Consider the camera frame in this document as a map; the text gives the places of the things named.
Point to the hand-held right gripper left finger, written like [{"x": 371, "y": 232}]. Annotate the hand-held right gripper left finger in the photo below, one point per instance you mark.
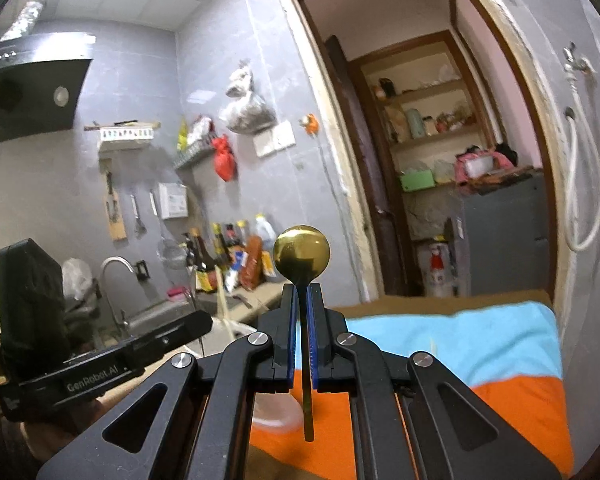
[{"x": 292, "y": 340}]

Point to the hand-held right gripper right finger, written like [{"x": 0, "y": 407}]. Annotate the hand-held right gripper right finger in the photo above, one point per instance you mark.
[{"x": 311, "y": 340}]

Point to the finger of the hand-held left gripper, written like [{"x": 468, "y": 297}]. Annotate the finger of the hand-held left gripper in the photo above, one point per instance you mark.
[{"x": 180, "y": 327}]

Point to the translucent plastic cup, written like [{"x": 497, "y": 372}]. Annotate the translucent plastic cup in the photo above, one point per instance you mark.
[{"x": 280, "y": 410}]

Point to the gold metal spoon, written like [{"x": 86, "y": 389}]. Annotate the gold metal spoon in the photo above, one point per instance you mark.
[{"x": 300, "y": 255}]

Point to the person's left hand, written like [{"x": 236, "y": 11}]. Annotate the person's left hand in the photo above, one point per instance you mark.
[{"x": 55, "y": 430}]

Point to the metal sink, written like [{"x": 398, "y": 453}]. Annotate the metal sink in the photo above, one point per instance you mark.
[{"x": 160, "y": 312}]

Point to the pink sponge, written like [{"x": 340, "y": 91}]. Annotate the pink sponge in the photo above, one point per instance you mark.
[{"x": 179, "y": 293}]

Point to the white plastic bag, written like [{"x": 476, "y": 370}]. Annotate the white plastic bag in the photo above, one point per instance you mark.
[{"x": 77, "y": 277}]

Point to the hanging metal strainer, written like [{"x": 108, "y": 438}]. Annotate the hanging metal strainer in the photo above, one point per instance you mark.
[{"x": 172, "y": 252}]

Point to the brown sauce pouch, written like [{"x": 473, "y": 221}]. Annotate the brown sauce pouch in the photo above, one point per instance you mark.
[{"x": 253, "y": 260}]

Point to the dark sauce bottle yellow cap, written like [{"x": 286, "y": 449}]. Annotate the dark sauce bottle yellow cap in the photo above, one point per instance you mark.
[{"x": 220, "y": 245}]

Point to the metal sink faucet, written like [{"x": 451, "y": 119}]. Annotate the metal sink faucet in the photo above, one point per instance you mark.
[{"x": 111, "y": 262}]

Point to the hanging metal spatula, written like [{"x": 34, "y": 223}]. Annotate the hanging metal spatula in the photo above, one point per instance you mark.
[{"x": 153, "y": 204}]

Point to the wooden hanging board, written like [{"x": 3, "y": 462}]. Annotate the wooden hanging board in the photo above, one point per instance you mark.
[{"x": 114, "y": 205}]

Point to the red and white bottle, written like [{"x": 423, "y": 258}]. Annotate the red and white bottle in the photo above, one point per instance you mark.
[{"x": 441, "y": 270}]

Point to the dark brown door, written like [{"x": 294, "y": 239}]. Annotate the dark brown door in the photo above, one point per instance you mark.
[{"x": 375, "y": 185}]

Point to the red plastic bag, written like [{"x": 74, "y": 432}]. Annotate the red plastic bag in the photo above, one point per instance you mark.
[{"x": 224, "y": 160}]

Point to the green box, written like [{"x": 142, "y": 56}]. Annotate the green box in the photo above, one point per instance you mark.
[{"x": 416, "y": 180}]

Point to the yellow plastic bag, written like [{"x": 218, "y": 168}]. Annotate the yellow plastic bag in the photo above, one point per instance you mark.
[{"x": 183, "y": 135}]

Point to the black range hood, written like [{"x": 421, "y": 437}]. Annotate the black range hood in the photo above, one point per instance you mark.
[{"x": 30, "y": 90}]

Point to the grey metal cabinet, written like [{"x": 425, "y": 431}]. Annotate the grey metal cabinet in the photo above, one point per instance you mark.
[{"x": 505, "y": 235}]

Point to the hanging clear bag dried goods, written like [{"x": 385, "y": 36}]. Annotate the hanging clear bag dried goods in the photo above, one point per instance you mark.
[{"x": 247, "y": 112}]

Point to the green thermos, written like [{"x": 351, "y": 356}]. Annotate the green thermos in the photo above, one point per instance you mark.
[{"x": 416, "y": 124}]

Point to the metal pot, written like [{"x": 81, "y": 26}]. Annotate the metal pot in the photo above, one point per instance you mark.
[{"x": 479, "y": 165}]

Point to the pink cloth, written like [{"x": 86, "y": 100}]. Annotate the pink cloth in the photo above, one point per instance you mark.
[{"x": 505, "y": 160}]

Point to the wooden shelf unit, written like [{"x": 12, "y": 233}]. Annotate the wooden shelf unit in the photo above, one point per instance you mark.
[{"x": 430, "y": 95}]

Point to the black wall outlet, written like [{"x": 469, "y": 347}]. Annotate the black wall outlet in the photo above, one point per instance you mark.
[{"x": 141, "y": 270}]

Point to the white wall box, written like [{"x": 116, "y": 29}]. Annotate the white wall box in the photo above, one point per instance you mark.
[{"x": 174, "y": 200}]

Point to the white wall utensil rack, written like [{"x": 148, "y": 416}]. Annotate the white wall utensil rack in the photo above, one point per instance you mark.
[{"x": 125, "y": 137}]

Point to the white wall socket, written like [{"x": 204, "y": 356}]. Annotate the white wall socket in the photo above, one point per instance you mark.
[{"x": 275, "y": 140}]

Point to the orange wall hook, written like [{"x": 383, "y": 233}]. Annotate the orange wall hook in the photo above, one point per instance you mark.
[{"x": 310, "y": 124}]

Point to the silver foil duct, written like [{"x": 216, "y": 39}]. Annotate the silver foil duct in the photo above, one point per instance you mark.
[{"x": 25, "y": 17}]

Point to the metal wall tap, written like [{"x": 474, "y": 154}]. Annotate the metal wall tap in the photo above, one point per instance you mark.
[{"x": 575, "y": 62}]

